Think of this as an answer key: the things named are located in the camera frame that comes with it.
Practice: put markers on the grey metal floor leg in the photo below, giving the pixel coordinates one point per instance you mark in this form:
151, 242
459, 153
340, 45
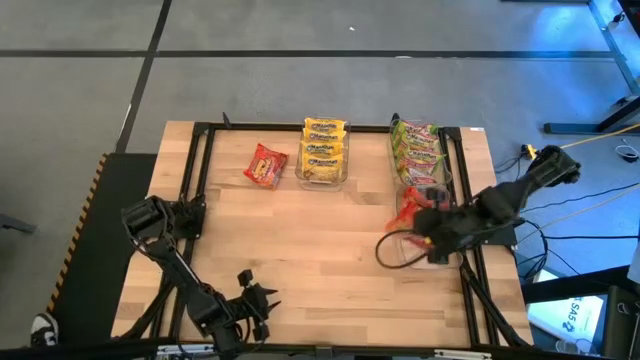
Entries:
15, 223

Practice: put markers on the black cabinet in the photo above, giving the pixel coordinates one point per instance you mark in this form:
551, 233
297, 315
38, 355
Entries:
622, 325

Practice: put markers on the person's shoe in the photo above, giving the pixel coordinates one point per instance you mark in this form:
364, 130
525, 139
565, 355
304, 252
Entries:
45, 330

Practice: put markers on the white printed sign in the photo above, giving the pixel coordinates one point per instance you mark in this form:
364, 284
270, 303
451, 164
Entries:
570, 315

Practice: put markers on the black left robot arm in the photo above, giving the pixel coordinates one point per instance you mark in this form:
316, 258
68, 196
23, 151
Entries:
175, 265

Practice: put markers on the black metal table frame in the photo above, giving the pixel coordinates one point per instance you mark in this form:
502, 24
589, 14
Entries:
260, 126

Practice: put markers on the silver aluminium extrusion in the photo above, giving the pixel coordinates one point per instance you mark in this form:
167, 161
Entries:
462, 355
185, 349

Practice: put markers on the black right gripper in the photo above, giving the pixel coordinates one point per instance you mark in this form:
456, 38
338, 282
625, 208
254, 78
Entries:
447, 227

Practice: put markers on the black desk bar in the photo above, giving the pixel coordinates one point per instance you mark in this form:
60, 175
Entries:
575, 285

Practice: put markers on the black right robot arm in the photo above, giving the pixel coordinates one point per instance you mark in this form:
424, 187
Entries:
515, 192

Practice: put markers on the black platform with hazard stripes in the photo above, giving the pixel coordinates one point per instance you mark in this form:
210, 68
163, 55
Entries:
100, 250

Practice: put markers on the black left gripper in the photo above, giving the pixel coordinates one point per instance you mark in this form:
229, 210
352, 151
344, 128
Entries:
247, 310

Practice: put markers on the clear plastic bin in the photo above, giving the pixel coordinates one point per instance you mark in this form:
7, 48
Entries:
322, 185
422, 182
400, 257

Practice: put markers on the black desk frame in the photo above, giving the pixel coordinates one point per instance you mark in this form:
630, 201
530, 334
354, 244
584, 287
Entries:
570, 128

